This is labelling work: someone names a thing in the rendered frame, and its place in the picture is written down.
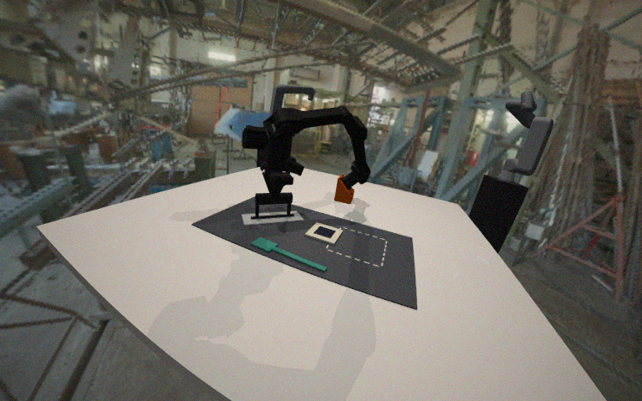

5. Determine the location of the beige square tile with dark square centre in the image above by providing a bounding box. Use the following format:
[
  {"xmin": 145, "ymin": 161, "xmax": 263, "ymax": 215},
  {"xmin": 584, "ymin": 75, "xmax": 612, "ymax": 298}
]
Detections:
[{"xmin": 305, "ymin": 222, "xmax": 343, "ymax": 245}]

